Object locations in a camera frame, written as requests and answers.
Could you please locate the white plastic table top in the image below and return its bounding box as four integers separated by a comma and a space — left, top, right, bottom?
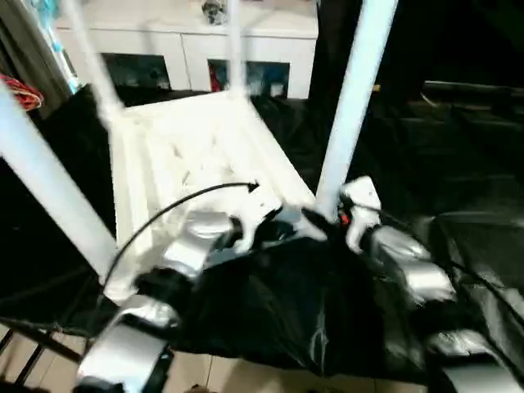
100, 88, 328, 305

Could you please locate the white plastic table leg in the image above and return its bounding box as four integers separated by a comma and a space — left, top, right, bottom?
226, 0, 248, 101
0, 78, 120, 281
59, 0, 125, 125
314, 0, 400, 219

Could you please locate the black plastic mat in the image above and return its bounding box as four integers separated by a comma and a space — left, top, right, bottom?
0, 82, 524, 382

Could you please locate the black metal bar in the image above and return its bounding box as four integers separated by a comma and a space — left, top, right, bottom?
422, 79, 524, 106

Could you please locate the white cabinet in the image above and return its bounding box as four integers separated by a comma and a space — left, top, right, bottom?
41, 0, 320, 101

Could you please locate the grey crumpled bundle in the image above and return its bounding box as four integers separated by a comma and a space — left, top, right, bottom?
201, 0, 230, 25

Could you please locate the black metal stand frame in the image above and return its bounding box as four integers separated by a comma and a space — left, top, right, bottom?
0, 321, 84, 393

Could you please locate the red wire hanger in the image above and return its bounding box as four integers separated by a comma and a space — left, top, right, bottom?
0, 74, 43, 112

